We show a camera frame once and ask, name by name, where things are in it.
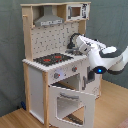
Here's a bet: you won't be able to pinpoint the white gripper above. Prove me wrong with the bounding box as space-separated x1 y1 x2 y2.
76 35 91 55

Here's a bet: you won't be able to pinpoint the white oven door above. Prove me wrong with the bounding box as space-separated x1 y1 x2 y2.
49 86 95 128

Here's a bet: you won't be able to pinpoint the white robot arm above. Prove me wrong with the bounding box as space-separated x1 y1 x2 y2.
76 35 128 75

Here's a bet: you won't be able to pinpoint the wooden toy kitchen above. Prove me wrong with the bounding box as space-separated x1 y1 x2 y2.
19 1 107 127

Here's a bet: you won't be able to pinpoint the metal sink basin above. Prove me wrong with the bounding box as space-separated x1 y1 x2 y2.
65 49 82 56

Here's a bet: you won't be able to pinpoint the black toy faucet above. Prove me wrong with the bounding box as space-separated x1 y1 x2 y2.
67 33 81 49

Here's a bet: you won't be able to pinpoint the right oven knob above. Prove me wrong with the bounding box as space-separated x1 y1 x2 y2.
71 66 79 73

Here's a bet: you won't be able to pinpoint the oven knob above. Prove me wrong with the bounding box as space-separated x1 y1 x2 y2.
54 73 60 79
71 66 79 73

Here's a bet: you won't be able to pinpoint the toy microwave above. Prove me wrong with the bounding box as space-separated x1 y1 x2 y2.
66 3 90 21

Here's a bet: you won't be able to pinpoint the black stovetop red burners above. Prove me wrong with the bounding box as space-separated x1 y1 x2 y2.
34 53 71 66

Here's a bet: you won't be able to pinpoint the left oven knob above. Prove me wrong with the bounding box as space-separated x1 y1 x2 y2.
54 73 60 79

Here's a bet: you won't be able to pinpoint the grey range hood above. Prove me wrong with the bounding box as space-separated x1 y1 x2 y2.
34 5 64 27

